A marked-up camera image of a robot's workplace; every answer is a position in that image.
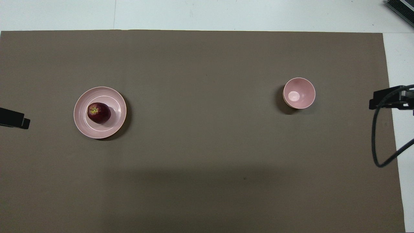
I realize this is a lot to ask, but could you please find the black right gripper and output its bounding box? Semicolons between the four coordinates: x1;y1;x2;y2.
369;86;414;115

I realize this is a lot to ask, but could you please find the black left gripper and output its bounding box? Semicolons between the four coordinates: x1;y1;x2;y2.
0;108;30;129

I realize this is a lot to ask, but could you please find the red apple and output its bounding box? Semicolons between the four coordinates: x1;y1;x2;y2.
87;102;111;124

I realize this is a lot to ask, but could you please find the pink plate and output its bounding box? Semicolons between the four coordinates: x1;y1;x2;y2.
74;86;127;139

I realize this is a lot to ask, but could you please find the pink bowl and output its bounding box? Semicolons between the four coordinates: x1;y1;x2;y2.
283;77;316;109

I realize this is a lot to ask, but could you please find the grey ribbed device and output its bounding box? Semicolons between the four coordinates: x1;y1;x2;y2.
385;0;414;28

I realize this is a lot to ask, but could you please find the brown table mat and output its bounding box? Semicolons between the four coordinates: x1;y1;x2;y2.
0;30;406;233

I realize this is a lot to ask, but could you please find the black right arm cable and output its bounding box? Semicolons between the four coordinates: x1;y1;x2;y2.
371;85;414;168

